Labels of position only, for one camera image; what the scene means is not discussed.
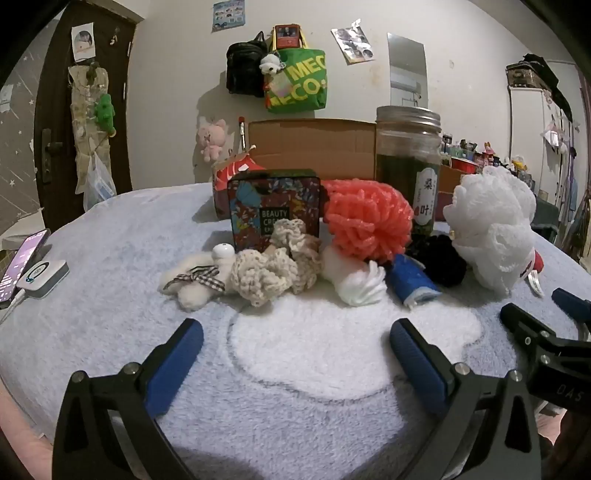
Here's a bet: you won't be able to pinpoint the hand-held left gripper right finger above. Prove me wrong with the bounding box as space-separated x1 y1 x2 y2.
389 318 542 480

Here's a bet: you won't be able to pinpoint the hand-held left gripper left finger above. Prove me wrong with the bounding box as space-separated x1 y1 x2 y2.
53 318 205 480

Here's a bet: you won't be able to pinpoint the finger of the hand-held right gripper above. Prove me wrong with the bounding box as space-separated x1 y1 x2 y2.
551 288 591 319
501 302 559 356

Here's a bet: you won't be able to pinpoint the red plush pouch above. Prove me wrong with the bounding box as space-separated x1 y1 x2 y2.
522 251 546 296

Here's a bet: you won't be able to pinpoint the white fluffy star hair clip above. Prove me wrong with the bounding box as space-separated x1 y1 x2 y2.
160 243 238 311

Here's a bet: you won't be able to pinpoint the blue cloth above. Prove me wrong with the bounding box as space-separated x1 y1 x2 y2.
385 254 441 308

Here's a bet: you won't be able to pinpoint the black fluffy scrunchie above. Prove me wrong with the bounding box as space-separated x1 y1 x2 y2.
406 234 467 287

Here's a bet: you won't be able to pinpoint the white sock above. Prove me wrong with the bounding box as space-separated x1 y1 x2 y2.
321 247 387 306

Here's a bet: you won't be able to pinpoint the white mesh bath pouf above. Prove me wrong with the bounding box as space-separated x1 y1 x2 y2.
443 167 539 296

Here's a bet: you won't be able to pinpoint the beige crochet scrunchie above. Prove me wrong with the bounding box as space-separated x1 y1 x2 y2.
231 219 324 308

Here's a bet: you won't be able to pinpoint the coral mesh bath pouf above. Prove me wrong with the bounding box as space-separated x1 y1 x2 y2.
321 178 414 264

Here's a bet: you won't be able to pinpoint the cardboard box with red lining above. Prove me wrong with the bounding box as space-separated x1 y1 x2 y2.
213 119 467 219

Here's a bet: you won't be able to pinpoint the white power bank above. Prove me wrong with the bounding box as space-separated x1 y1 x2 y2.
17 259 70 300

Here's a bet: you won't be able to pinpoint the cluttered dark side table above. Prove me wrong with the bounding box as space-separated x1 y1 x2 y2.
441 134 536 185

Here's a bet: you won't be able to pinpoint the white wardrobe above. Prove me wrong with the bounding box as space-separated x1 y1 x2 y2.
507 85 578 204

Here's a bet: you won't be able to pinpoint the dark patterned square box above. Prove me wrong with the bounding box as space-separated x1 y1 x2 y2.
227 168 321 252

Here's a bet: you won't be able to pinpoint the smartphone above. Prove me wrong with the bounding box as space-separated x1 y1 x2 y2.
0 228 51 305

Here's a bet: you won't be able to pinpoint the clear plastic bag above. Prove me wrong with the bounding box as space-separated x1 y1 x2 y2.
83 152 117 210

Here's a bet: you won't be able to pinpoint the glass jar of green leaves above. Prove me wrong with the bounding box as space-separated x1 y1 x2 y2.
374 105 443 250

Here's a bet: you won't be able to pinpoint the pink plush toy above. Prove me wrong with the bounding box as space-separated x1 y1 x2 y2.
196 117 228 163

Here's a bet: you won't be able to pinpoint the dark bag on wardrobe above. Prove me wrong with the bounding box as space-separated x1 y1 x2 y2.
505 54 561 88

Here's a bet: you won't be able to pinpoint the green plush toy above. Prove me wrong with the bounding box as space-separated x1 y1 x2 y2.
93 93 116 137

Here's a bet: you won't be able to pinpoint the beige hanging organizer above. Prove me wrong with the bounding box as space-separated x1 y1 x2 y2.
68 62 116 195

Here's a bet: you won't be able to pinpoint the dark brown door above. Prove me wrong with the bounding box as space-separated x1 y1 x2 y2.
34 4 144 217

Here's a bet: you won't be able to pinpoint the green tote bag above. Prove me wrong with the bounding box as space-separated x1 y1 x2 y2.
264 25 328 115

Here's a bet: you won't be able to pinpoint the black backpack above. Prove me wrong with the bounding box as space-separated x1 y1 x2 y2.
225 31 269 99

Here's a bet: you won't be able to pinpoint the white picture on door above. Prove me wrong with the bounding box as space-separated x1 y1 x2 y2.
71 22 95 63

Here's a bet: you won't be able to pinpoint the white charging cable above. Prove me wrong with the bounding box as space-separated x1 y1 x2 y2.
0 291 28 324

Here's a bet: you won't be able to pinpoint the door handle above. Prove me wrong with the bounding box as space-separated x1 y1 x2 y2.
41 129 63 185

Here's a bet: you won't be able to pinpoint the wall mirror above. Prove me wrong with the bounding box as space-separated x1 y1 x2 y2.
387 32 429 112

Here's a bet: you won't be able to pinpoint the wall photo prints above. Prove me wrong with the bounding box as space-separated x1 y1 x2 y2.
331 19 376 63

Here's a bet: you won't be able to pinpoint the red photo frame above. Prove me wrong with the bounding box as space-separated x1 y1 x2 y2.
274 25 303 49

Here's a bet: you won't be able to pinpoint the blue wall poster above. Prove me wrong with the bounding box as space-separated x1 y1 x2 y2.
212 0 245 33

